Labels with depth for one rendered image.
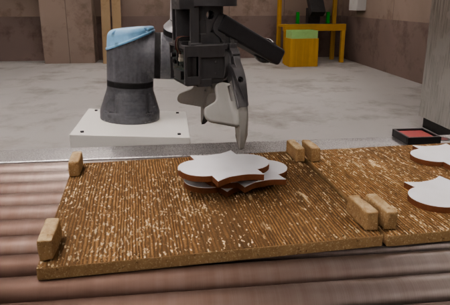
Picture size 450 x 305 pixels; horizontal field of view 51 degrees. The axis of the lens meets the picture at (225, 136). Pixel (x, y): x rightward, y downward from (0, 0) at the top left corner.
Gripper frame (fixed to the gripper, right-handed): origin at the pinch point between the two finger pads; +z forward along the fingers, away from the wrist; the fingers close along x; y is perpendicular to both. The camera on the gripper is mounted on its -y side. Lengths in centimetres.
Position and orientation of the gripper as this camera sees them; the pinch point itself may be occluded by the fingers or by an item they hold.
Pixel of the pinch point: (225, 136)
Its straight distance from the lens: 70.6
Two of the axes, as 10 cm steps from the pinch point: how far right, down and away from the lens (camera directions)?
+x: 3.8, 2.5, -8.9
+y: -9.2, 1.1, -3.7
